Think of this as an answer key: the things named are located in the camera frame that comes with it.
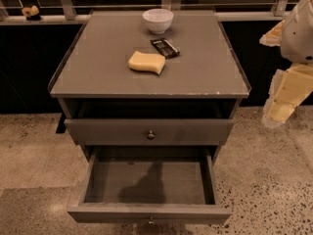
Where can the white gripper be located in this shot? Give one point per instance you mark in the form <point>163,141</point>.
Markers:
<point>297,38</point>

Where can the yellow sponge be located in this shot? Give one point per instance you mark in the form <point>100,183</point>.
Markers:
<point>146,62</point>

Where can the upper drawer round knob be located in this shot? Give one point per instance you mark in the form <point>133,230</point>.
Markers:
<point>151,135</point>

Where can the grey wooden drawer cabinet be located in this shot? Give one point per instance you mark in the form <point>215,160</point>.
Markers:
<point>204,81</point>

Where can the open lower grey drawer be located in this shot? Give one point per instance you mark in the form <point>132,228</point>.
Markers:
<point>132,184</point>

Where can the upper grey drawer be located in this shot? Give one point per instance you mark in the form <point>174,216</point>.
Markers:
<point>133,132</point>

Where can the black snack bar wrapper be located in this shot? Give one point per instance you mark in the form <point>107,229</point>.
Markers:
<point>165,48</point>

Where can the white ceramic bowl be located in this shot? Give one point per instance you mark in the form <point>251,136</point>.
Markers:
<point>158,21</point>

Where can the small yellow black object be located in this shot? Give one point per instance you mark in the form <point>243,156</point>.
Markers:
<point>31,13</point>

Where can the metal railing frame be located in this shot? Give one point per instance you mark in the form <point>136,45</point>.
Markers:
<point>68,4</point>

